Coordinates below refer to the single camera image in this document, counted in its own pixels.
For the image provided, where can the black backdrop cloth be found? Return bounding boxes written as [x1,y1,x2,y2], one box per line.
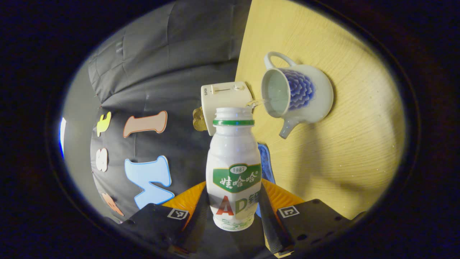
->
[61,0,252,223]

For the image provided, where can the blue towel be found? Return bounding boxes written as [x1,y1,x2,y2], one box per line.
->
[257,143,276,218]

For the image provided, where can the white green-label water bottle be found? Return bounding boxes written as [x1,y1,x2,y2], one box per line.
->
[206,107,262,232]

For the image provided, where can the white toaster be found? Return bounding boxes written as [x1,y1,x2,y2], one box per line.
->
[201,81,254,136]

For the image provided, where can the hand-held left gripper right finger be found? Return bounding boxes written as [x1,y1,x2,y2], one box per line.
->
[257,179,365,258]

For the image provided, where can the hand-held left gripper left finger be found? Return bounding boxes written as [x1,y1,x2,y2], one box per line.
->
[119,181,211,252]

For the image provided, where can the white blue-flower teacup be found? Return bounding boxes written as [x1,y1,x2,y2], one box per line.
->
[261,51,334,139]

